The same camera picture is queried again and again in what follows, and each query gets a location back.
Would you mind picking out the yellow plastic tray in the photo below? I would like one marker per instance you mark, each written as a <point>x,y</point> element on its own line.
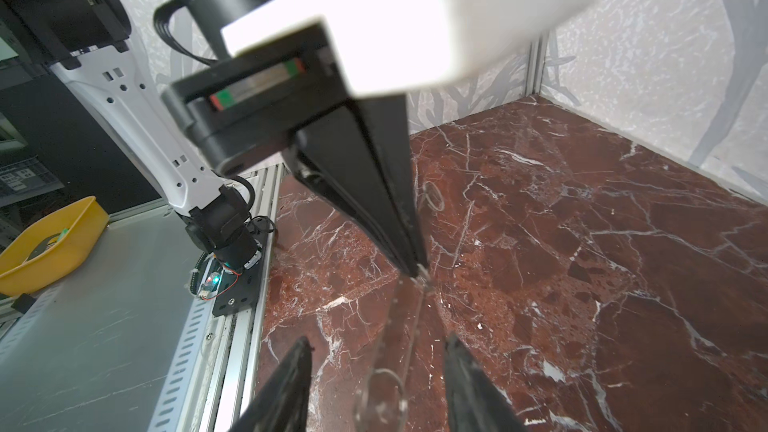
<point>52,247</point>

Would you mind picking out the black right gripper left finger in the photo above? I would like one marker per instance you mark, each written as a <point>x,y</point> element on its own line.
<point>283,402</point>

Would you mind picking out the silver keyring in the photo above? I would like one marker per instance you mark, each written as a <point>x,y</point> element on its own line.
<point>381,404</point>
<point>423,280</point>

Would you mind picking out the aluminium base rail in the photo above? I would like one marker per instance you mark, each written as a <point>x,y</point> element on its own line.
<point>211,376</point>

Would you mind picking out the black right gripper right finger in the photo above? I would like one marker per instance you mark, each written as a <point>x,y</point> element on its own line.
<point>473,401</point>

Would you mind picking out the aluminium frame post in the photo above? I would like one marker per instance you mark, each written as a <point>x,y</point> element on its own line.
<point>536,64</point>

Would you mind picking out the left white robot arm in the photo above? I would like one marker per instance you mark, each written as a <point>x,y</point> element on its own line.
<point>87,45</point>

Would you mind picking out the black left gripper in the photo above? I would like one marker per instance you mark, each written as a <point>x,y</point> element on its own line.
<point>357,157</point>

